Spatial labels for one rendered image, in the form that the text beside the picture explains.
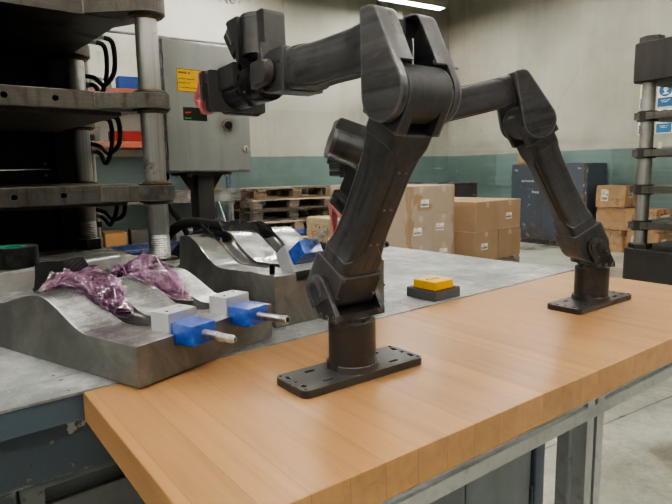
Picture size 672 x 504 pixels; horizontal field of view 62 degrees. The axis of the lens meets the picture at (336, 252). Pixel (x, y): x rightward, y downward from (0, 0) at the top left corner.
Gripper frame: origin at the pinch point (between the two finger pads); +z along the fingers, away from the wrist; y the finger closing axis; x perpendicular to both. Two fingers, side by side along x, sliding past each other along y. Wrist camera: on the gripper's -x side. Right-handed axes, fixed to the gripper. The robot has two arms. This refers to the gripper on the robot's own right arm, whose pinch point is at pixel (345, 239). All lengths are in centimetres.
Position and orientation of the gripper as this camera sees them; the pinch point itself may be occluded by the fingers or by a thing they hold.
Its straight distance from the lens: 107.2
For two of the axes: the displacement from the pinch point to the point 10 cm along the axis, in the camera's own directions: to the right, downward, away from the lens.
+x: 5.5, 6.1, -5.7
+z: -3.6, 7.9, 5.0
